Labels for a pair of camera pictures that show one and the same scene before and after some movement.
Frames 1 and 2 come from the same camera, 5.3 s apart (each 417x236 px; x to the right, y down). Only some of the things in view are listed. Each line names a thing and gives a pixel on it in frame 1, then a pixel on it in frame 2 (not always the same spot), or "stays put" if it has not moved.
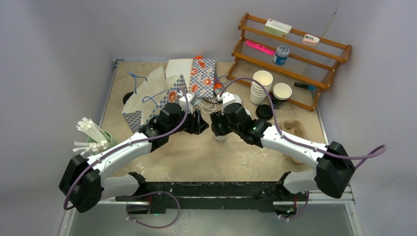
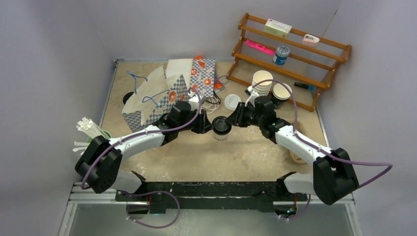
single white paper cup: x=221 y=138 stays put
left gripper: x=196 y=123 stays put
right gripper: x=217 y=119 -> x=237 y=117
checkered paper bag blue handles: x=159 y=90 stays put
